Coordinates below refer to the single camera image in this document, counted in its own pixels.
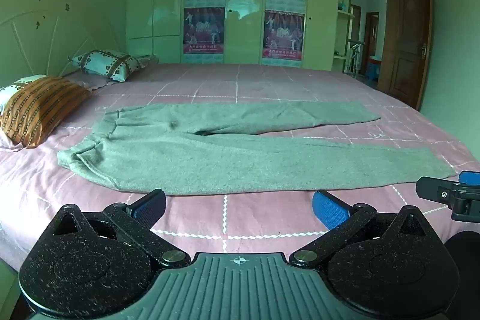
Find cream bed headboard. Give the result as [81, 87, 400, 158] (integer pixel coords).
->
[0, 0, 121, 88]

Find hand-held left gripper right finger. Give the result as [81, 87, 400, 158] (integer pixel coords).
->
[289, 190, 432, 268]

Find brown wooden door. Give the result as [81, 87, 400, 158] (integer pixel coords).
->
[376, 0, 434, 111]

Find wall poster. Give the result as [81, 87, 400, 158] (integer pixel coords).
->
[262, 9, 305, 61]
[182, 7, 226, 57]

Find brown striped pillow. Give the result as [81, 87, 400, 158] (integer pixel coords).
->
[0, 74, 93, 149]

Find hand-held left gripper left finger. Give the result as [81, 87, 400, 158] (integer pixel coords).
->
[52, 189, 190, 268]

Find cream corner shelf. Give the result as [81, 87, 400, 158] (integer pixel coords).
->
[333, 0, 358, 72]

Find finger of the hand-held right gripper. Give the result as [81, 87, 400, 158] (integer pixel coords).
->
[458, 172, 480, 186]
[415, 176, 480, 222]

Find pink checked bedsheet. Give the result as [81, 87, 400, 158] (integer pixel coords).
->
[0, 62, 480, 273]

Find grey pants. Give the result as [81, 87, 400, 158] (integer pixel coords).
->
[56, 100, 459, 196]

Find plastic stool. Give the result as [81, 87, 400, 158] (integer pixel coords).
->
[365, 57, 382, 81]

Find teal patterned pillow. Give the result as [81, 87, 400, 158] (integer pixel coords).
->
[69, 49, 151, 83]

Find metal stair railing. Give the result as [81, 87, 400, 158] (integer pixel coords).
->
[346, 40, 365, 75]

